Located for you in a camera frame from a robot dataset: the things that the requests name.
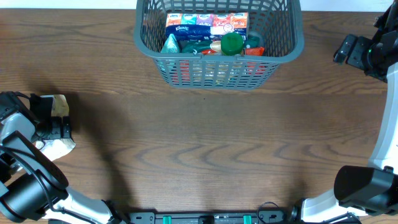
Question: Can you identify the green Nescafe coffee bag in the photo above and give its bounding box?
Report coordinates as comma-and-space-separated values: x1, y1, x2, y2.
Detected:
180, 34, 262, 86

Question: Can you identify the red spaghetti pasta packet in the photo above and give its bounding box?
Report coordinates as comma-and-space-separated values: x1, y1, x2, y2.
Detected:
169, 46, 268, 83

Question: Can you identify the grey plastic basket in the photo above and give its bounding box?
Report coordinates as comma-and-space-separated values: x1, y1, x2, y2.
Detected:
134, 0, 304, 90

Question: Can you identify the teal wet wipes pack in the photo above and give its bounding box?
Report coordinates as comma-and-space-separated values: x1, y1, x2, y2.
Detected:
160, 33, 181, 72

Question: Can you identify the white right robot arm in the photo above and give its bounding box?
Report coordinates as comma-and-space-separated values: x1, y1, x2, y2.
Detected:
287, 1, 397, 223

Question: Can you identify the beige paper bag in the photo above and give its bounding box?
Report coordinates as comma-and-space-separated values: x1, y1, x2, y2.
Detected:
34, 95, 76, 161

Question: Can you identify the green lid jar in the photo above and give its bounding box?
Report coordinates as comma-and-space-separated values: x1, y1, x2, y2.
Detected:
221, 32, 244, 56

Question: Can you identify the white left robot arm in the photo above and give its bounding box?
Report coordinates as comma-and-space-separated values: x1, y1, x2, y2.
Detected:
1, 91, 131, 224

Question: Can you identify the Kleenex tissue multipack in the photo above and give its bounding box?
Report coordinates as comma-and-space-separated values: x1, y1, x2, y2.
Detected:
165, 12, 249, 41

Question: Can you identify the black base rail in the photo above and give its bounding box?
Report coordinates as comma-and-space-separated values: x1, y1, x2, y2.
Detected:
129, 210, 292, 224

